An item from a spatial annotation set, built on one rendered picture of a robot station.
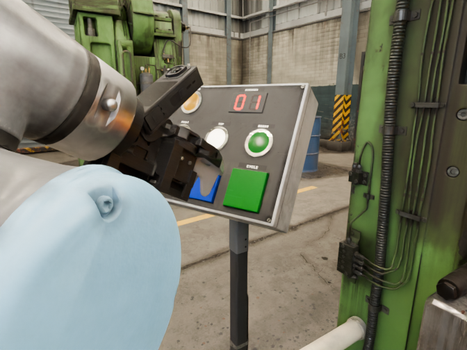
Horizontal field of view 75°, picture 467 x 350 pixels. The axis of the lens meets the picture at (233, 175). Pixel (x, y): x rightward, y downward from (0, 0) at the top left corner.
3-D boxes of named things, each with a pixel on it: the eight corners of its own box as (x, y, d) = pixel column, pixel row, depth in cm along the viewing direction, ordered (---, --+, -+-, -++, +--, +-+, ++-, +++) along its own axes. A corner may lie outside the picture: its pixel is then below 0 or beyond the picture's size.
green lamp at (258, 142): (259, 156, 56) (259, 132, 55) (244, 152, 59) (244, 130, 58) (272, 154, 57) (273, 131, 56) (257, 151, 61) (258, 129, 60)
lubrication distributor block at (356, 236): (355, 294, 70) (361, 239, 67) (333, 280, 75) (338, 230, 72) (364, 289, 72) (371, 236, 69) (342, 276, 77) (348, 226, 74)
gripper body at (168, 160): (149, 193, 41) (67, 164, 31) (169, 135, 43) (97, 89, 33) (192, 203, 37) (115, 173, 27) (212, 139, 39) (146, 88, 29)
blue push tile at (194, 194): (211, 202, 58) (222, 165, 59) (181, 195, 62) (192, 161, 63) (216, 204, 60) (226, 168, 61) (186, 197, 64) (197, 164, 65)
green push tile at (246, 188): (256, 212, 53) (267, 171, 54) (221, 204, 57) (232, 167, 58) (261, 214, 54) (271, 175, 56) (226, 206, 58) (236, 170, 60)
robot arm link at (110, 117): (56, 55, 30) (120, 47, 25) (98, 83, 34) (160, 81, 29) (19, 140, 28) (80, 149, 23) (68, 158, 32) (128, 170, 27)
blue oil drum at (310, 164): (302, 174, 480) (306, 117, 458) (276, 167, 525) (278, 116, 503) (325, 169, 514) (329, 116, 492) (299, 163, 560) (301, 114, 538)
